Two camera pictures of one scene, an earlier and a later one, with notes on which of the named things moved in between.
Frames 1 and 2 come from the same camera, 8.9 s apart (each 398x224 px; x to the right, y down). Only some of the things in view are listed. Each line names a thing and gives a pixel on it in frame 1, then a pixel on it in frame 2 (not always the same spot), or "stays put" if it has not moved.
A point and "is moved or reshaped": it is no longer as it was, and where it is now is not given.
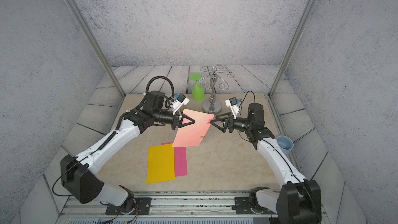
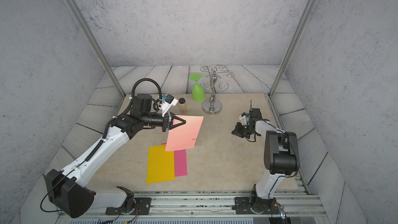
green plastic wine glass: x=198 y=92 stays put
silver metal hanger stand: x=213 y=106 stays put
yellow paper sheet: x=160 y=164 stays put
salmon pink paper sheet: x=193 y=134 is moved or reshaped
